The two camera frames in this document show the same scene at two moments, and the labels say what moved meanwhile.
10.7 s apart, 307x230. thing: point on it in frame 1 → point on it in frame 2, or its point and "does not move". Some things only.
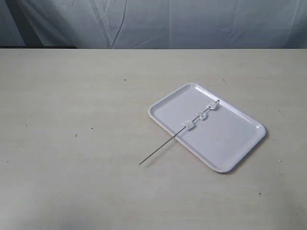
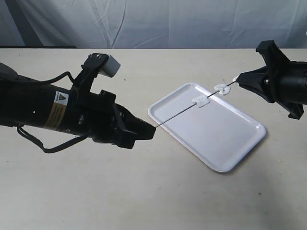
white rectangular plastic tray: [220, 134] does not move
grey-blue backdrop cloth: [154, 24] does not move
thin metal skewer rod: [171, 137] → [189, 107]
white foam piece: [189, 124] → [201, 101]
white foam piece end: [212, 105] → [234, 79]
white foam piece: [202, 115] → [223, 89]
